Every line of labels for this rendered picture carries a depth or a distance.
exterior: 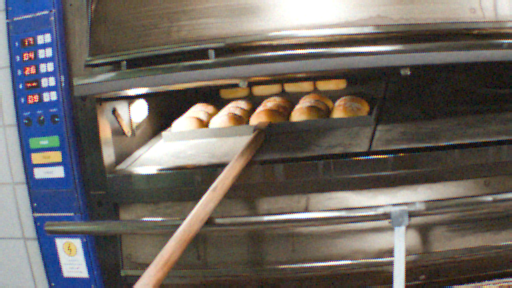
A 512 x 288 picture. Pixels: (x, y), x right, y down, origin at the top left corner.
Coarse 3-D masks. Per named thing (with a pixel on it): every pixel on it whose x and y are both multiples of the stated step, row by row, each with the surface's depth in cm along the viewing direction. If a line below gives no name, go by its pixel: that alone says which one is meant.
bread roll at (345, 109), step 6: (348, 102) 236; (336, 108) 236; (342, 108) 235; (348, 108) 235; (354, 108) 235; (360, 108) 235; (330, 114) 238; (336, 114) 236; (342, 114) 235; (348, 114) 234; (354, 114) 234; (360, 114) 234; (366, 114) 236
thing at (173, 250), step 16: (256, 144) 217; (240, 160) 201; (224, 176) 188; (208, 192) 178; (224, 192) 182; (208, 208) 170; (192, 224) 159; (176, 240) 151; (160, 256) 143; (176, 256) 146; (160, 272) 137
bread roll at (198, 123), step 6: (180, 120) 244; (186, 120) 243; (192, 120) 243; (198, 120) 243; (174, 126) 245; (180, 126) 243; (186, 126) 243; (192, 126) 243; (198, 126) 243; (204, 126) 243
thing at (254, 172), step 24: (456, 144) 201; (480, 144) 198; (504, 144) 195; (144, 168) 216; (168, 168) 213; (192, 168) 211; (216, 168) 208; (264, 168) 206; (288, 168) 205; (312, 168) 204; (336, 168) 203; (360, 168) 202; (384, 168) 201; (408, 168) 200; (432, 168) 199
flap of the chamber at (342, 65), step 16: (256, 64) 186; (272, 64) 186; (288, 64) 185; (304, 64) 184; (320, 64) 184; (336, 64) 183; (352, 64) 182; (368, 64) 182; (384, 64) 181; (400, 64) 180; (416, 64) 180; (432, 64) 180; (448, 64) 181; (464, 64) 183; (480, 64) 186; (496, 64) 188; (128, 80) 192; (144, 80) 191; (160, 80) 191; (176, 80) 190; (192, 80) 189; (208, 80) 189; (224, 80) 192; (256, 80) 202; (80, 96) 196; (96, 96) 204; (112, 96) 212
